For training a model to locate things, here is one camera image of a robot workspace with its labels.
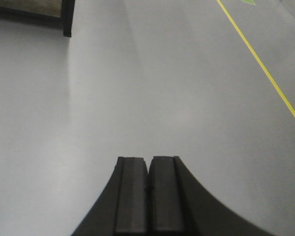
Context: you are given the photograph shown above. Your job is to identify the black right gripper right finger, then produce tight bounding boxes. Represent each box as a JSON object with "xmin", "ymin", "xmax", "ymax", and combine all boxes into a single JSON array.
[{"xmin": 149, "ymin": 156, "xmax": 271, "ymax": 236}]

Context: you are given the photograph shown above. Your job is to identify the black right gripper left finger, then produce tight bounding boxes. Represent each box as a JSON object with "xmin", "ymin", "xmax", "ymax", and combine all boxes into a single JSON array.
[{"xmin": 73, "ymin": 157, "xmax": 148, "ymax": 236}]

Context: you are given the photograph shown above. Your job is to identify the black fruit display shelf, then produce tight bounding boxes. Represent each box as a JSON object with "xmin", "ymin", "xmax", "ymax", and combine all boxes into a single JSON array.
[{"xmin": 0, "ymin": 0, "xmax": 75, "ymax": 37}]

